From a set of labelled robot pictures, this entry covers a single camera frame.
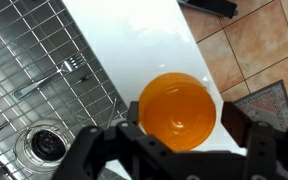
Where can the metal fork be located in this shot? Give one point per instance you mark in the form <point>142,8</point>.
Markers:
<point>67,66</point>

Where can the dark floor mat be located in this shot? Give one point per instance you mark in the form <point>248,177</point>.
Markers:
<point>269,104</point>

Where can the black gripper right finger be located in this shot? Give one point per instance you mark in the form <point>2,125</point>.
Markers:
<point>266,146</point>

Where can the stainless steel sink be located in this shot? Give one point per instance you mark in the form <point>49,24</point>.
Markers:
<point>40,100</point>

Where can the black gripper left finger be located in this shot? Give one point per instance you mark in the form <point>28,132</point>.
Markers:
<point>94,147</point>

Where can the orange plastic bowl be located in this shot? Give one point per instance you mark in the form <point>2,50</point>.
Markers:
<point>177,109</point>

